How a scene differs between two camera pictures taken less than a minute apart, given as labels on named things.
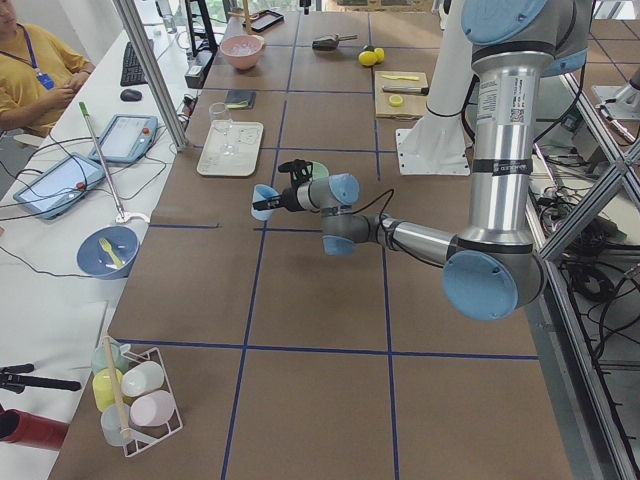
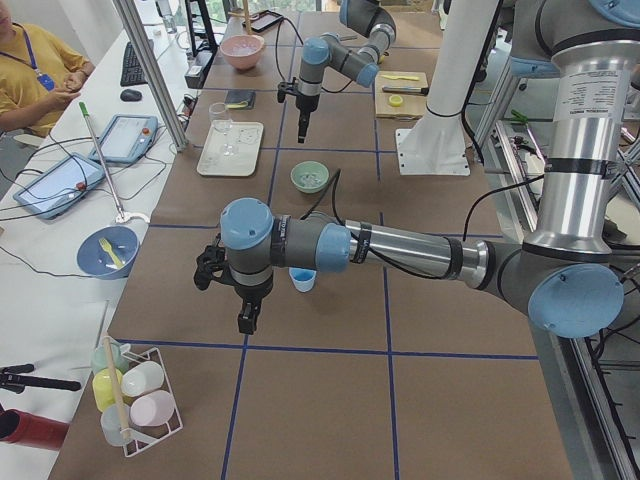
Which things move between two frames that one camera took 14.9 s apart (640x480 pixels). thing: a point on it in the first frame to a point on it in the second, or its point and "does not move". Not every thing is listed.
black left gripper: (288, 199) to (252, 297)
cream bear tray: (232, 148) does not move
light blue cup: (263, 192) to (302, 278)
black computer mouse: (130, 95) does not move
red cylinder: (18, 426) does not move
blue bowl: (108, 251) does not move
